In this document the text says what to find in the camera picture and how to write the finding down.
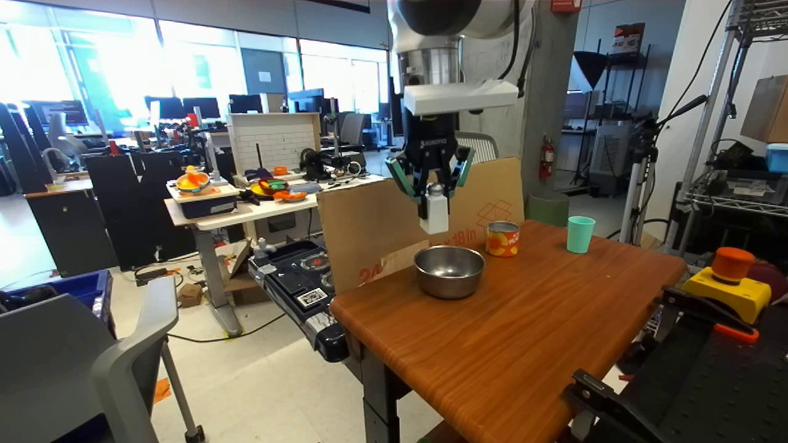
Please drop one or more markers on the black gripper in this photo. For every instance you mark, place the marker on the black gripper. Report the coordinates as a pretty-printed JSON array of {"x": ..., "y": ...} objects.
[{"x": 429, "y": 154}]

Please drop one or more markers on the white salt cellar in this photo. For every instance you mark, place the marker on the white salt cellar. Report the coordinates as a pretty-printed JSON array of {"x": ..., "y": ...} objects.
[{"x": 438, "y": 210}]

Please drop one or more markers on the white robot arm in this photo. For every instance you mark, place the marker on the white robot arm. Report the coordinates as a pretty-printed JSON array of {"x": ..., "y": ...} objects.
[{"x": 496, "y": 63}]

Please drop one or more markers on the silver metal bowl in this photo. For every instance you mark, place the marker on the silver metal bowl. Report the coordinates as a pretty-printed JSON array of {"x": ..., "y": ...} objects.
[{"x": 450, "y": 271}]

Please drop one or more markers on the cardboard sheet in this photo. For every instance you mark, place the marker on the cardboard sheet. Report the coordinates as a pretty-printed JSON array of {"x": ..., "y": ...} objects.
[{"x": 373, "y": 230}]

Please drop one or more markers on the orange patterned can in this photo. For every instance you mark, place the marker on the orange patterned can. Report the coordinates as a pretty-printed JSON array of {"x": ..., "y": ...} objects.
[{"x": 503, "y": 240}]

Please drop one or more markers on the teal plastic cup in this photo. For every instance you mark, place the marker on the teal plastic cup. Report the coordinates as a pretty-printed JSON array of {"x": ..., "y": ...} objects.
[{"x": 579, "y": 233}]

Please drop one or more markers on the white table with toys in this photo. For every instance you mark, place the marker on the white table with toys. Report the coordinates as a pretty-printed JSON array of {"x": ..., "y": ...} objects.
[{"x": 220, "y": 210}]

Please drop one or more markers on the yellow emergency stop button box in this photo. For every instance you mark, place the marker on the yellow emergency stop button box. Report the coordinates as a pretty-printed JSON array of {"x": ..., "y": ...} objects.
[{"x": 731, "y": 283}]

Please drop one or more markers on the black perforated mounting board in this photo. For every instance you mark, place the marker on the black perforated mounting board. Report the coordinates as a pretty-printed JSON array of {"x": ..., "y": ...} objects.
[{"x": 691, "y": 386}]

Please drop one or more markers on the grey office chair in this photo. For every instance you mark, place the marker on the grey office chair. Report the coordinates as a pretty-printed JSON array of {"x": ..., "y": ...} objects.
[{"x": 65, "y": 377}]

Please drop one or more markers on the black camera tripod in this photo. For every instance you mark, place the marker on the black camera tripod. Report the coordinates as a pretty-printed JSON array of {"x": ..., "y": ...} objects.
[{"x": 645, "y": 171}]

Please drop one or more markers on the metal wire shelf rack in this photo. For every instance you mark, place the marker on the metal wire shelf rack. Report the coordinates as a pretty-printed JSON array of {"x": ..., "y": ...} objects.
[{"x": 731, "y": 180}]

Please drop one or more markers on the orange handled black clamp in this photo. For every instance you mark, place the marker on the orange handled black clamp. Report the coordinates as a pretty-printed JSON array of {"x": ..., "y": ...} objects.
[{"x": 721, "y": 319}]

